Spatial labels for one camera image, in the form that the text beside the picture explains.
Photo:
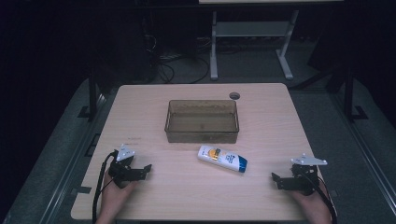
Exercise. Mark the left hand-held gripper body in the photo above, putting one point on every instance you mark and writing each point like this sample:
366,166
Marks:
123,174

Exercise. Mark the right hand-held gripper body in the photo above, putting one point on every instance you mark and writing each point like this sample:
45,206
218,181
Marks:
305,179

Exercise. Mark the white bottle with blue cap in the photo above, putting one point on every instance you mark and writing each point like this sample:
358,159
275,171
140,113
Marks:
222,158

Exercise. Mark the transparent brown plastic bin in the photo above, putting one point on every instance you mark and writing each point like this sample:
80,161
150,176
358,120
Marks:
202,124

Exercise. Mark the person's left hand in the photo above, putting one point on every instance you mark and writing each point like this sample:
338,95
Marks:
113,199

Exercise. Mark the person's right hand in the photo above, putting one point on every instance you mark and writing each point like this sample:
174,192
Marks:
314,205

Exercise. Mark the grey round table grommet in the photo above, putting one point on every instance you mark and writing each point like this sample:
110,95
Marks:
234,95

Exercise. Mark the aluminium floor rail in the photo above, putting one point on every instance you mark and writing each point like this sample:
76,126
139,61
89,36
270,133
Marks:
369,155
72,163

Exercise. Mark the black metal stand post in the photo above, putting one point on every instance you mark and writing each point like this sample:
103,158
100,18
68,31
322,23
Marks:
348,99
92,99

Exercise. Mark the white metal-frame desk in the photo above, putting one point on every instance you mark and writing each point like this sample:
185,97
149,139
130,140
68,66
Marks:
249,29

